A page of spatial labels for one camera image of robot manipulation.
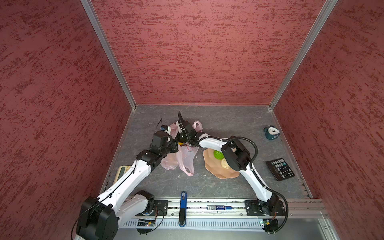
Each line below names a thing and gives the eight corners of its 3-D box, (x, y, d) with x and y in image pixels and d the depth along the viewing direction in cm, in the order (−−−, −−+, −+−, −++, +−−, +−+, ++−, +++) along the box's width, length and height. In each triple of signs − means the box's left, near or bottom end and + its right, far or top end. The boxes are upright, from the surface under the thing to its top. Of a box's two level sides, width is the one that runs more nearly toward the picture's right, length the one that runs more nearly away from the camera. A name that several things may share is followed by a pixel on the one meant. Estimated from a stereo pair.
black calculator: (278, 181, 85) (280, 180, 83) (266, 163, 93) (268, 161, 90) (293, 177, 87) (295, 175, 85) (280, 159, 94) (282, 156, 92)
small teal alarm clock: (266, 141, 103) (269, 137, 99) (262, 129, 110) (264, 124, 105) (278, 141, 103) (282, 137, 99) (273, 129, 110) (276, 124, 106)
